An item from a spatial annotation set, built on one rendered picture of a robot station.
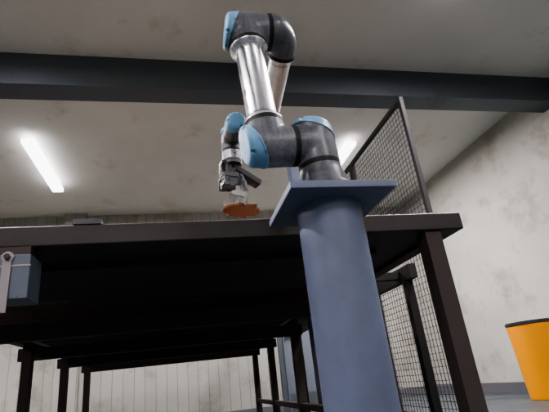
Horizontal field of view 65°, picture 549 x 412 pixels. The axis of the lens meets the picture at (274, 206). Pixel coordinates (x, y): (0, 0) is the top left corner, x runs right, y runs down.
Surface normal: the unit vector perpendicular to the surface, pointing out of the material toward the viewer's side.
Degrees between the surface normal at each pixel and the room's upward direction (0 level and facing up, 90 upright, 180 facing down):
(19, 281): 90
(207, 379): 90
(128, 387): 90
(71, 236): 90
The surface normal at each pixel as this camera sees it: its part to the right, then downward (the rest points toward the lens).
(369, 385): 0.11, -0.38
